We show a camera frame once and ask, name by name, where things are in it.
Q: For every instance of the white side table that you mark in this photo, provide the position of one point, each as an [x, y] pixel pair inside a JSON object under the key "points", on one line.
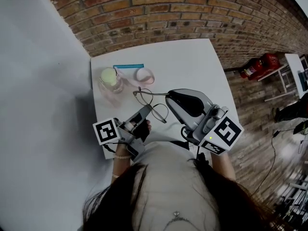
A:
{"points": [[292, 61]]}

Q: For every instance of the thin-framed eyeglasses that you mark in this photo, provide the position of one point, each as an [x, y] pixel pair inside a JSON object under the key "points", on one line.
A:
{"points": [[154, 94]]}

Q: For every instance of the white metal frame stand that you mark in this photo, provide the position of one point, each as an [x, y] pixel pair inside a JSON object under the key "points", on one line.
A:
{"points": [[282, 79]]}

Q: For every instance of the clear pink zip pouch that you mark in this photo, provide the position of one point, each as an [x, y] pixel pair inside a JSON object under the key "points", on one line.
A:
{"points": [[145, 80]]}

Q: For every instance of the person's left forearm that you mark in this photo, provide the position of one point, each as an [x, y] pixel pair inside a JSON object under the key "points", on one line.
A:
{"points": [[121, 166]]}

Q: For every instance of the person's left hand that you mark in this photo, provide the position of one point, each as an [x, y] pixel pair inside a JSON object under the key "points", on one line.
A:
{"points": [[142, 131]]}

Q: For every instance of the person's right forearm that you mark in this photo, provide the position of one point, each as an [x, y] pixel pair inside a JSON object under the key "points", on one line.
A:
{"points": [[223, 165]]}

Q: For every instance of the light green round sponge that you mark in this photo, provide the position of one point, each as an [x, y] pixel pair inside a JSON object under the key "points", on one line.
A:
{"points": [[108, 77]]}

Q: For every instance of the metal rack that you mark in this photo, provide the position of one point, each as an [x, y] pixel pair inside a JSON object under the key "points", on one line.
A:
{"points": [[297, 196]]}

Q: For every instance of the black and green object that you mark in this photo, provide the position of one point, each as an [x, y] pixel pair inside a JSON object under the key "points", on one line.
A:
{"points": [[302, 127]]}

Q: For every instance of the person's white shirt torso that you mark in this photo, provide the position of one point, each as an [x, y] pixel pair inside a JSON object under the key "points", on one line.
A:
{"points": [[168, 177]]}

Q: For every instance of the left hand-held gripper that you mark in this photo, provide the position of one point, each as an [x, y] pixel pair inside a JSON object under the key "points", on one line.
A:
{"points": [[107, 131]]}

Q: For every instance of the red fire extinguisher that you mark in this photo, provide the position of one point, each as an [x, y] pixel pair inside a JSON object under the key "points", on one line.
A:
{"points": [[251, 68]]}

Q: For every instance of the red fire extinguisher box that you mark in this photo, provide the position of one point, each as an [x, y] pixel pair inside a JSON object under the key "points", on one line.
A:
{"points": [[272, 61]]}

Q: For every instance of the blue ruler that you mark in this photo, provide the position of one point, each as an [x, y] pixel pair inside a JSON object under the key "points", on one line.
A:
{"points": [[128, 66]]}

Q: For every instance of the dark monitor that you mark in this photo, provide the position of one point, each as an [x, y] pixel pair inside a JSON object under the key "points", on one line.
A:
{"points": [[303, 80]]}

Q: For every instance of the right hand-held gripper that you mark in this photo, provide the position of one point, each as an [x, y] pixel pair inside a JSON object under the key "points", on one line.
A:
{"points": [[228, 131]]}

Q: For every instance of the gold bangle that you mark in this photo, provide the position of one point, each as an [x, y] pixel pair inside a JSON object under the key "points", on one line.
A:
{"points": [[115, 175]]}

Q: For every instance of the person's black trousers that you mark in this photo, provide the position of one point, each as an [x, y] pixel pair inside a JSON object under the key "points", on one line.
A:
{"points": [[180, 144]]}

